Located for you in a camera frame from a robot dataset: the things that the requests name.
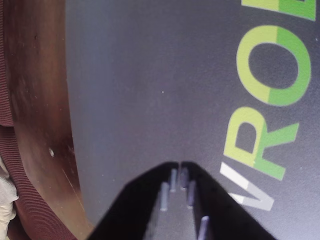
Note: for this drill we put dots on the maroon ribbed fabric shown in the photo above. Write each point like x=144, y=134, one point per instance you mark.
x=32, y=200

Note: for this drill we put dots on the gray mat with lettering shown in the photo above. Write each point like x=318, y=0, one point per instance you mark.
x=150, y=75

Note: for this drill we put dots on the beige cloth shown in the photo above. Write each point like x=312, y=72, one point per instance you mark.
x=6, y=212

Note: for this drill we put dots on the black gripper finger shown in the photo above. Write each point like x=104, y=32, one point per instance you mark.
x=135, y=200
x=220, y=212

